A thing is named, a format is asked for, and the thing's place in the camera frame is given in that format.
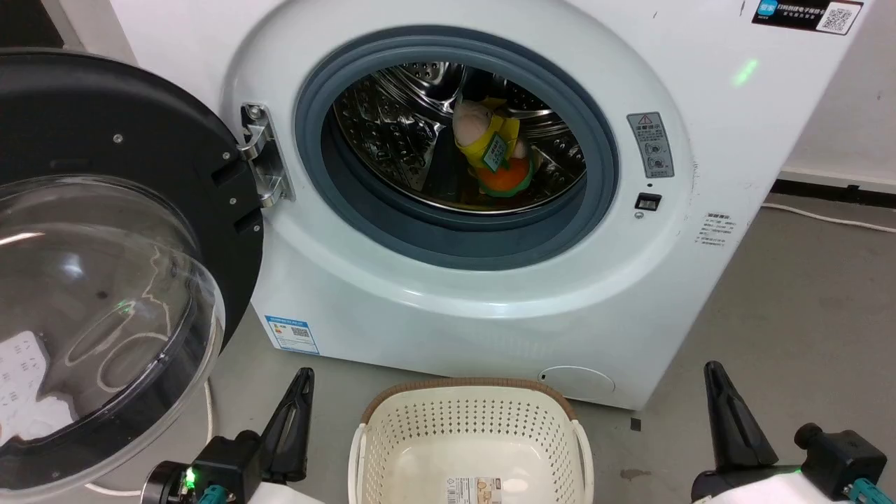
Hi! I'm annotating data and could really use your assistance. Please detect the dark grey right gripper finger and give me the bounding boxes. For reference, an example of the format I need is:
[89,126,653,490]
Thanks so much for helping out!
[703,360,779,472]

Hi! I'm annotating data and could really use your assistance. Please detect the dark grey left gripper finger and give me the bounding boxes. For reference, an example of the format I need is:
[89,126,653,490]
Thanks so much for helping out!
[260,367,315,484]

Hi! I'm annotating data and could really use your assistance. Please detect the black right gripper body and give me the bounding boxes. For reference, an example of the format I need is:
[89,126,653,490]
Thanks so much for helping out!
[691,423,896,504]

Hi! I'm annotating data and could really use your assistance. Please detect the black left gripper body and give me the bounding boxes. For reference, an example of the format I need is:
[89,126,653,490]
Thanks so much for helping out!
[143,430,323,504]

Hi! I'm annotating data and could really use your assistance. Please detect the cream perforated laundry basket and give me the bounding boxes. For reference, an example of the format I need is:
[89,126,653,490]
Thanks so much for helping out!
[348,378,596,504]

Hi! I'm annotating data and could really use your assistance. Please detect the basket product label sticker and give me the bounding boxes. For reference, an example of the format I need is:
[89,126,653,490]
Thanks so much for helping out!
[446,477,504,504]

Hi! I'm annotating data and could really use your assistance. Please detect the white front-load washing machine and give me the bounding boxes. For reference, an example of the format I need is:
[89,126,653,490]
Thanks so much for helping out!
[108,0,876,411]

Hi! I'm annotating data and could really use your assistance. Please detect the orange plush toy green trim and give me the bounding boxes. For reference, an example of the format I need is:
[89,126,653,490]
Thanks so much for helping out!
[478,157,537,199]

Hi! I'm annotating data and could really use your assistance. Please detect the pink and yellow plush doll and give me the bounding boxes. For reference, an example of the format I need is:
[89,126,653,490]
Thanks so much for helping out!
[452,98,530,172]

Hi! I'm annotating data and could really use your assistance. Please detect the open washing machine door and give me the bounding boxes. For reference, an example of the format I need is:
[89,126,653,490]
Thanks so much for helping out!
[0,48,265,502]

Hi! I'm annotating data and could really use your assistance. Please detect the blue energy label sticker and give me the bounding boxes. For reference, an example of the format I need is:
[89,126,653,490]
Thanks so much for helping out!
[264,315,321,356]

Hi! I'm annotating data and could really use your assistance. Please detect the round white filter cover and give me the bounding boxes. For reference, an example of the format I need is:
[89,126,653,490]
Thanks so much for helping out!
[538,365,617,404]

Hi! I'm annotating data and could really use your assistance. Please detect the small printed text sticker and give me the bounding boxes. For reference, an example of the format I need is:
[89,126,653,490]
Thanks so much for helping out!
[694,212,733,248]

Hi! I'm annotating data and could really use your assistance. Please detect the white printed sheet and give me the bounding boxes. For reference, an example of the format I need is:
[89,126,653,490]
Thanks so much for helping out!
[0,331,75,446]

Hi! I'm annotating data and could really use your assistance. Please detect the grey rubber door gasket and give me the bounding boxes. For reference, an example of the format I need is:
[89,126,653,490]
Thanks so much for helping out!
[294,35,621,272]

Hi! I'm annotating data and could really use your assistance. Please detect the black floor skirting strip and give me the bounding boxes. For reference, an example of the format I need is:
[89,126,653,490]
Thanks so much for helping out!
[769,178,896,211]

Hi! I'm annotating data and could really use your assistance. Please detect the chrome door hinge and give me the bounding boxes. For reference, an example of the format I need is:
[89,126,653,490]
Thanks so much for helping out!
[238,103,296,209]

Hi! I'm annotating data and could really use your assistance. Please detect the grey warning sticker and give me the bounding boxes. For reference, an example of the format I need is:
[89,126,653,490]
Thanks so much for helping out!
[626,111,676,179]

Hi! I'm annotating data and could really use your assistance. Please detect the stainless steel washer drum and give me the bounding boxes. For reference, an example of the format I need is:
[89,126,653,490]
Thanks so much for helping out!
[332,62,587,214]

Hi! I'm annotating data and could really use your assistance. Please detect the black QR code sticker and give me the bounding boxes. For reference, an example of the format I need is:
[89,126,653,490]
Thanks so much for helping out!
[752,0,865,36]

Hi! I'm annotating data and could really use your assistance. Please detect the thin white floor cable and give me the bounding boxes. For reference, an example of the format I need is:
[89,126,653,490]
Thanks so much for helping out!
[761,202,896,234]

